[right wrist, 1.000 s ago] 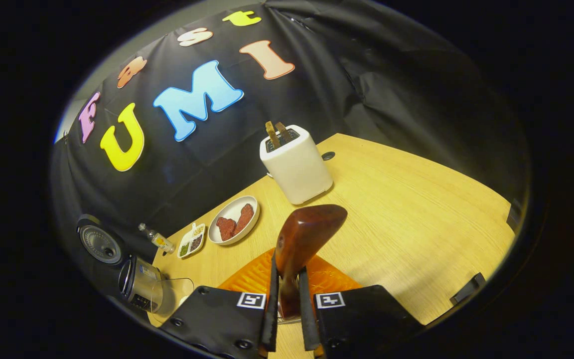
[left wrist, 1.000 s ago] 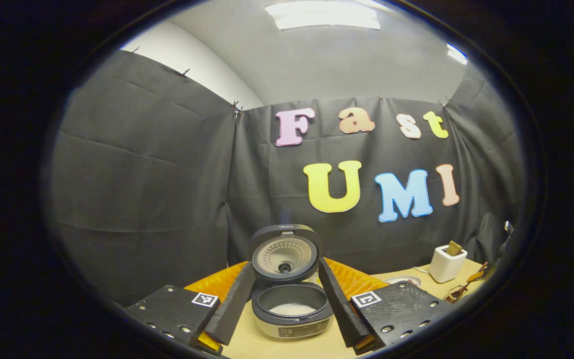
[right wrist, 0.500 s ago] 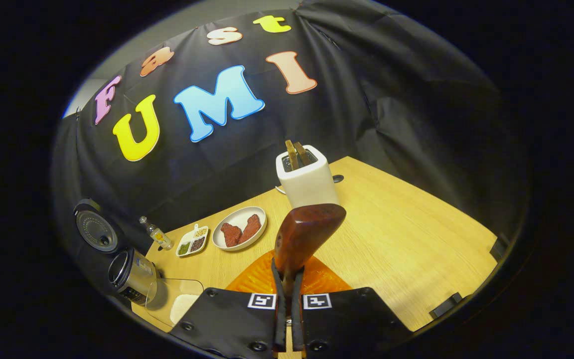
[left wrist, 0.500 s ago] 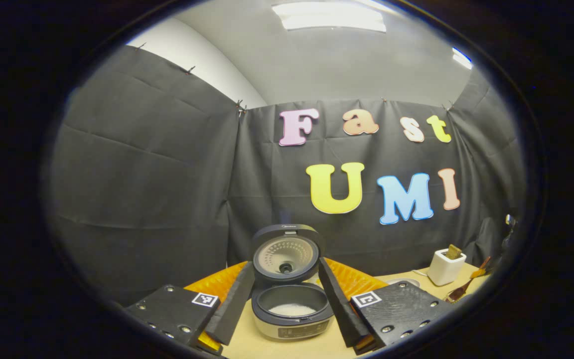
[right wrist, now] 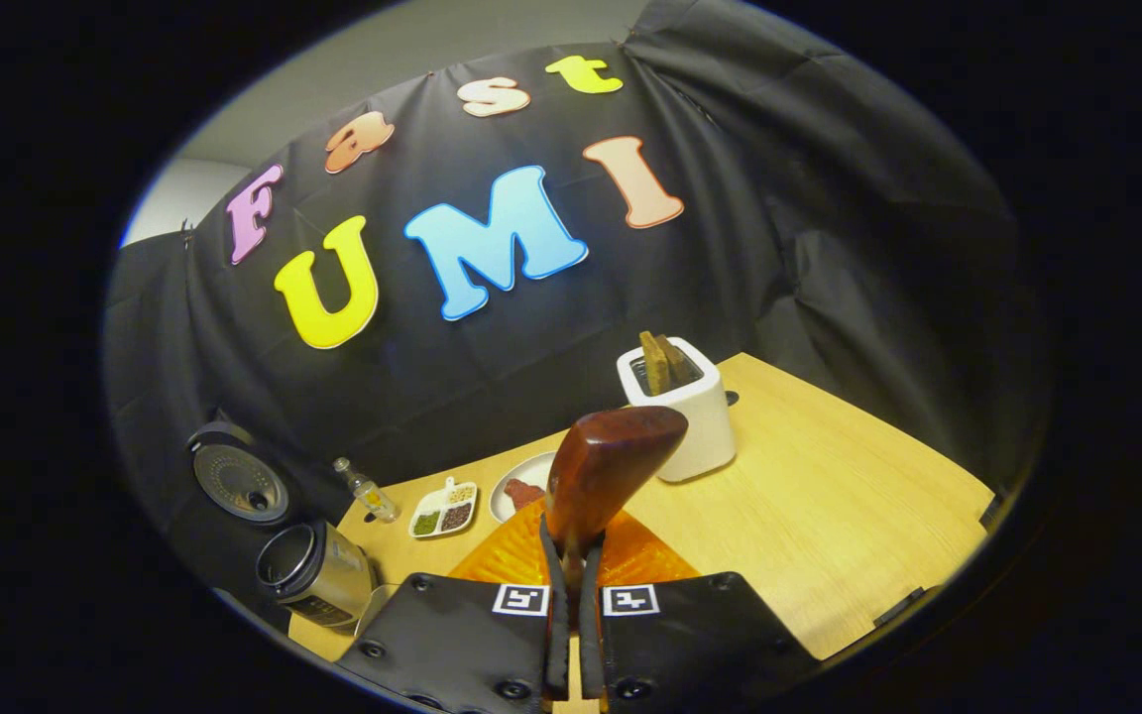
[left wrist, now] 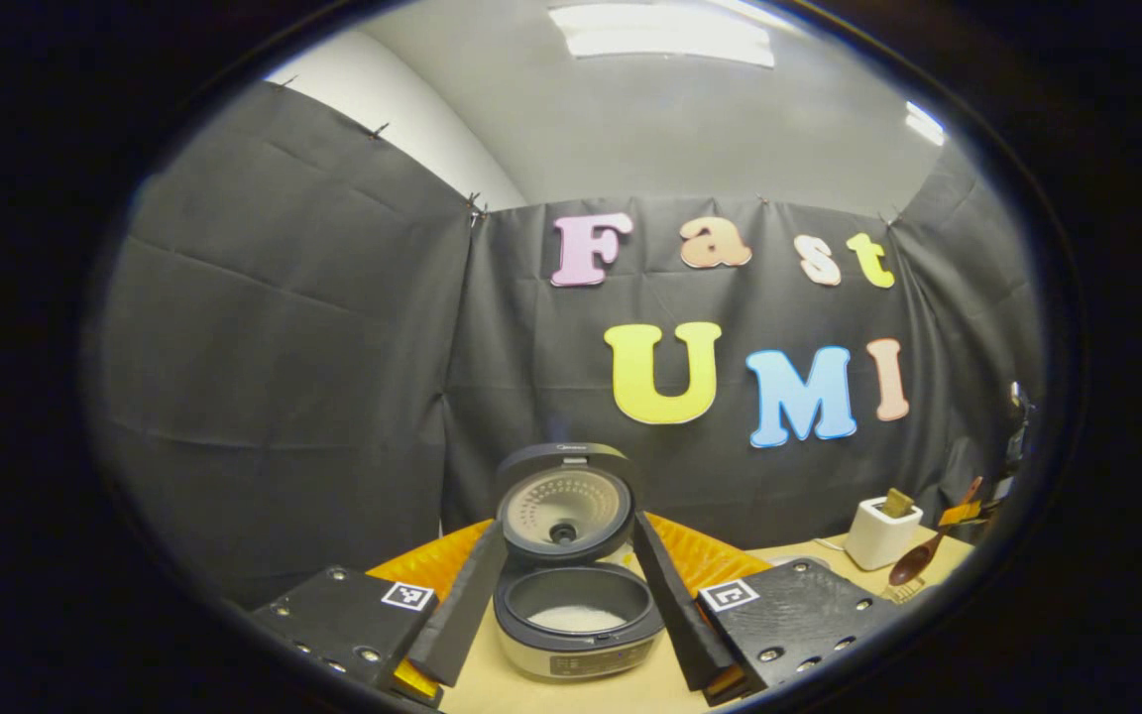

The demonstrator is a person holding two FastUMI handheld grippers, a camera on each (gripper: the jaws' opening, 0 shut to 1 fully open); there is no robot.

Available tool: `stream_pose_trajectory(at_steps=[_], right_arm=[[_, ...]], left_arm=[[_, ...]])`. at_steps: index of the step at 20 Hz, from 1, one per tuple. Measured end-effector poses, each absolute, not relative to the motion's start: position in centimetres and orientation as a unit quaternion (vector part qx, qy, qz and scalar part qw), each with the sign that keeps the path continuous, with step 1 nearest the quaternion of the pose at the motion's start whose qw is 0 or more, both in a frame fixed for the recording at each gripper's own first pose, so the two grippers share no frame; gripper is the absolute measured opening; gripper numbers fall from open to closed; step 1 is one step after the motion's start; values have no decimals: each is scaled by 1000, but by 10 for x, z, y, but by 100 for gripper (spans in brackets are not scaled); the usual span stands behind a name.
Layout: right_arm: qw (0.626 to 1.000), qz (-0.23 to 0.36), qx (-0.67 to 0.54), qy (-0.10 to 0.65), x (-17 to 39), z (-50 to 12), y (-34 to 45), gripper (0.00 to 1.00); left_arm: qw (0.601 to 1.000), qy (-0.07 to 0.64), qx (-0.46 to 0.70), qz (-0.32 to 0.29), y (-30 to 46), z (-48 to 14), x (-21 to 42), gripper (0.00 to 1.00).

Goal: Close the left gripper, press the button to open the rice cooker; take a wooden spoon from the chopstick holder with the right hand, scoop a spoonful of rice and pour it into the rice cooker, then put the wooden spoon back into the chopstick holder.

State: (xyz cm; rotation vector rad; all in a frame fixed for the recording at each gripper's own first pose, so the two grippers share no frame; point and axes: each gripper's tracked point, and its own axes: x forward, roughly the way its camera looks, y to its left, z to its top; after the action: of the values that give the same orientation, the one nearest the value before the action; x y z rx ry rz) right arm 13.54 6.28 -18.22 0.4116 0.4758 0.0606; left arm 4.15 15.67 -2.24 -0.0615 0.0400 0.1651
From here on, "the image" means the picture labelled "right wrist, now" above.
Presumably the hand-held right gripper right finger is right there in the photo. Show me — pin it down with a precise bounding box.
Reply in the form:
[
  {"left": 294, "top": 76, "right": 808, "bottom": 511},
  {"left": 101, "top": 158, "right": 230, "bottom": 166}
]
[{"left": 576, "top": 506, "right": 820, "bottom": 714}]

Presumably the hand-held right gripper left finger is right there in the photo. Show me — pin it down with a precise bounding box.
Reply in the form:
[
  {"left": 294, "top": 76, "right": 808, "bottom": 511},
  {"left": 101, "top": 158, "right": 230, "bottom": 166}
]
[{"left": 338, "top": 496, "right": 574, "bottom": 714}]

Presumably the brown wooden spoon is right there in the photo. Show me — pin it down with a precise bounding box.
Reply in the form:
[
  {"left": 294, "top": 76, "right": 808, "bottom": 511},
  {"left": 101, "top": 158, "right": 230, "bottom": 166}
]
[{"left": 544, "top": 405, "right": 689, "bottom": 636}]

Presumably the dark grey rice cooker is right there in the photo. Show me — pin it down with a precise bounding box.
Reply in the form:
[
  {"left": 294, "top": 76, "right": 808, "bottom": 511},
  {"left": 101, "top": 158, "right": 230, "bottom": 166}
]
[{"left": 184, "top": 421, "right": 379, "bottom": 633}]

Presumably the round white plate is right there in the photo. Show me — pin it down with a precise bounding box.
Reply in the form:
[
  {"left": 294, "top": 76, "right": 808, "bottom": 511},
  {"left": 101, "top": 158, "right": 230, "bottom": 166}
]
[{"left": 489, "top": 451, "right": 560, "bottom": 524}]

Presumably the white divided grain dish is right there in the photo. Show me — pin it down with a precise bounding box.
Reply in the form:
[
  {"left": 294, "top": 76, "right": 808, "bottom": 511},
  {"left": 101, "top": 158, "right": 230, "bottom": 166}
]
[{"left": 408, "top": 477, "right": 479, "bottom": 539}]

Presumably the white toaster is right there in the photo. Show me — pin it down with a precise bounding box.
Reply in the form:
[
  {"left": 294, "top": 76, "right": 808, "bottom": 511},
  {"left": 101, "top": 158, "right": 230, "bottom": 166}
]
[{"left": 617, "top": 337, "right": 741, "bottom": 484}]

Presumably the small clear glass bottle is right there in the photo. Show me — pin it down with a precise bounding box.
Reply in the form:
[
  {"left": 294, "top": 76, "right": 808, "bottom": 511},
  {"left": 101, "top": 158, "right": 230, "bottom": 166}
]
[{"left": 333, "top": 457, "right": 400, "bottom": 524}]

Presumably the brown toast slice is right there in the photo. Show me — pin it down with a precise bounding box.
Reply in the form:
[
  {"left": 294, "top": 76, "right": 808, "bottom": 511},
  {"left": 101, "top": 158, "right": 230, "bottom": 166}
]
[
  {"left": 655, "top": 334, "right": 703, "bottom": 386},
  {"left": 639, "top": 331, "right": 673, "bottom": 397}
]

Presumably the black table edge bracket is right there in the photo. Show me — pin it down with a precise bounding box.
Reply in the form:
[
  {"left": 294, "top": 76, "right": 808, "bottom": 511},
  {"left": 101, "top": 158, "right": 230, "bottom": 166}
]
[{"left": 873, "top": 585, "right": 929, "bottom": 628}]

